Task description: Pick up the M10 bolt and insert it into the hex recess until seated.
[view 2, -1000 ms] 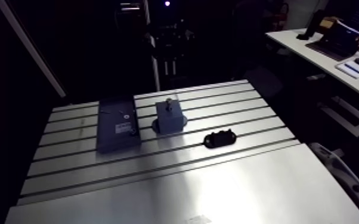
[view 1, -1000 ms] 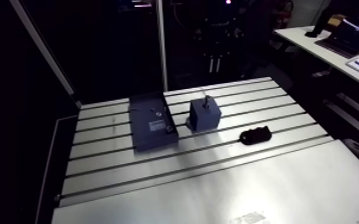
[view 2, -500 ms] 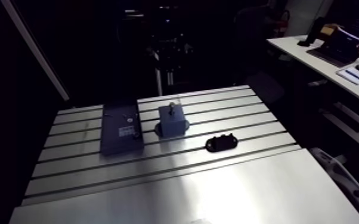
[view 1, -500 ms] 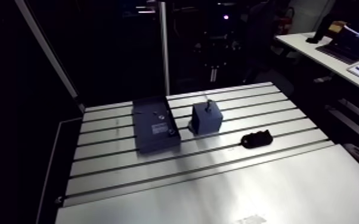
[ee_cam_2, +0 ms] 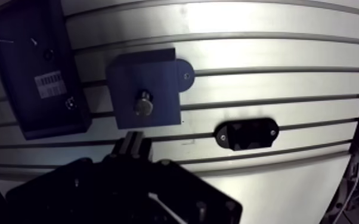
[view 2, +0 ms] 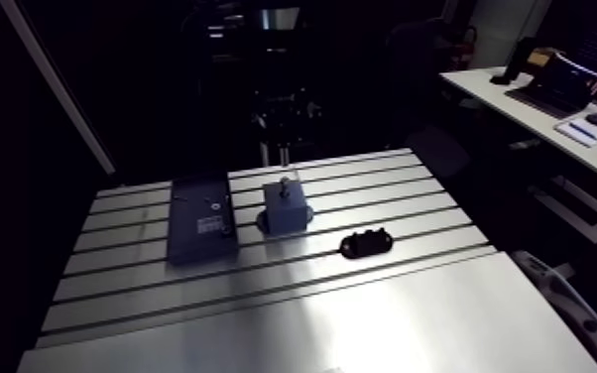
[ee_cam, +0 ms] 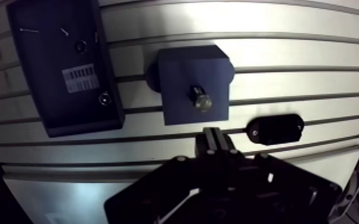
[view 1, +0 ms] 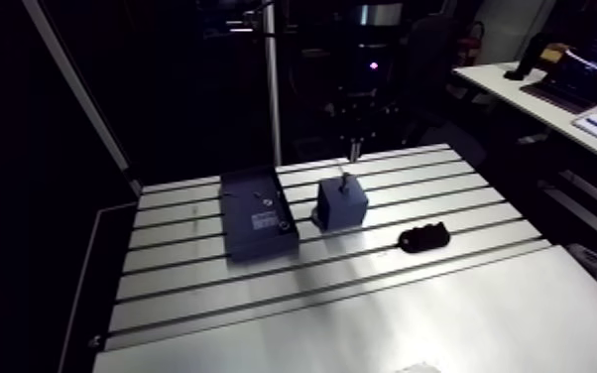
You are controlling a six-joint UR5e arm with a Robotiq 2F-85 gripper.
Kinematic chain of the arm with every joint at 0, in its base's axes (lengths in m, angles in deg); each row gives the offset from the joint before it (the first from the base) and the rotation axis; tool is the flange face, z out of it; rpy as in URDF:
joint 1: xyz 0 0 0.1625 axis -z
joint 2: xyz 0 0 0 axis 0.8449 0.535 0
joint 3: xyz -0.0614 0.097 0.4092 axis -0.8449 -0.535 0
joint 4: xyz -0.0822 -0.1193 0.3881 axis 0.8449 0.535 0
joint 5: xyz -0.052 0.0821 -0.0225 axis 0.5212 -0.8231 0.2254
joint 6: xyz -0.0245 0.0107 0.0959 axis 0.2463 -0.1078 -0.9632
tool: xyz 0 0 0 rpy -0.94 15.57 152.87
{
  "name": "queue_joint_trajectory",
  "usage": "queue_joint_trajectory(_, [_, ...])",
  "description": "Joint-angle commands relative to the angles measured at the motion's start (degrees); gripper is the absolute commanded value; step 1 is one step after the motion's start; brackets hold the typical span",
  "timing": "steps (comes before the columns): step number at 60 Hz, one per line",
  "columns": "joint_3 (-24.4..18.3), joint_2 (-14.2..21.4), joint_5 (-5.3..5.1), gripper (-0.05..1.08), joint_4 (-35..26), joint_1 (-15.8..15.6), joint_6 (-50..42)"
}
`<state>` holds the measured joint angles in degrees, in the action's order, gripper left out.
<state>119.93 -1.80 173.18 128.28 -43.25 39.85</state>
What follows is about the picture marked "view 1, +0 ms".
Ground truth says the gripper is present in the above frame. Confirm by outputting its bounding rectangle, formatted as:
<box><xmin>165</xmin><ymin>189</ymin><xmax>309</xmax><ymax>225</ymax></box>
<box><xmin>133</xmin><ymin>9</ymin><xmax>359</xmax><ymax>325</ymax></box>
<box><xmin>325</xmin><ymin>43</ymin><xmax>402</xmax><ymax>162</ymax></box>

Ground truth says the dark blue-grey block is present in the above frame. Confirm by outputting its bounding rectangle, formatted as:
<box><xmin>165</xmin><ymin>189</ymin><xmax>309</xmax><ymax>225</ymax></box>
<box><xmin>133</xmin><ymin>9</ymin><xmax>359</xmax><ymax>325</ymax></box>
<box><xmin>311</xmin><ymin>175</ymin><xmax>371</xmax><ymax>233</ymax></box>

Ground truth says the black oval holder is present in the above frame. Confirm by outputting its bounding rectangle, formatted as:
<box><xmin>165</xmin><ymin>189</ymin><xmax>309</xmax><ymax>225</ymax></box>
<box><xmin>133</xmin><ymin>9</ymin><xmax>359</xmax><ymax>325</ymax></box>
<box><xmin>398</xmin><ymin>220</ymin><xmax>452</xmax><ymax>255</ymax></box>

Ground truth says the dark blue-grey tray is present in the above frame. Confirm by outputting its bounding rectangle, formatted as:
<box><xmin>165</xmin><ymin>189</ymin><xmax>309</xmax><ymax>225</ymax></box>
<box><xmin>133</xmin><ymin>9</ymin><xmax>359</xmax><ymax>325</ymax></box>
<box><xmin>218</xmin><ymin>165</ymin><xmax>300</xmax><ymax>263</ymax></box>

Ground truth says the white desk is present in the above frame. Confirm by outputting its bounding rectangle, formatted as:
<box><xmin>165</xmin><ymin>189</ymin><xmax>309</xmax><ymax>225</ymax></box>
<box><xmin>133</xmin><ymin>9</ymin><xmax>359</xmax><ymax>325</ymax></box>
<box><xmin>451</xmin><ymin>61</ymin><xmax>597</xmax><ymax>178</ymax></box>

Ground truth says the dark open laptop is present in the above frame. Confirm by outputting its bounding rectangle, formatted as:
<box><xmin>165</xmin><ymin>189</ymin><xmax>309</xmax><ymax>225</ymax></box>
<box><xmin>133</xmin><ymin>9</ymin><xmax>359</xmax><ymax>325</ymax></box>
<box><xmin>519</xmin><ymin>49</ymin><xmax>597</xmax><ymax>115</ymax></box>

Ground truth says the silver metal post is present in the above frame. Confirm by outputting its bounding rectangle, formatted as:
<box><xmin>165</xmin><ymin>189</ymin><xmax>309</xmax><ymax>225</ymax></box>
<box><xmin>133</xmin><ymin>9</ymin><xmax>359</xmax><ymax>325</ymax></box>
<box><xmin>262</xmin><ymin>0</ymin><xmax>284</xmax><ymax>168</ymax></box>

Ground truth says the pale slanted frame bar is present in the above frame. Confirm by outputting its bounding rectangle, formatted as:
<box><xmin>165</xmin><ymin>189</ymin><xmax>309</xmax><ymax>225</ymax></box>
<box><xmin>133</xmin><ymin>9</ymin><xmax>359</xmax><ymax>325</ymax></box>
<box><xmin>21</xmin><ymin>0</ymin><xmax>144</xmax><ymax>197</ymax></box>

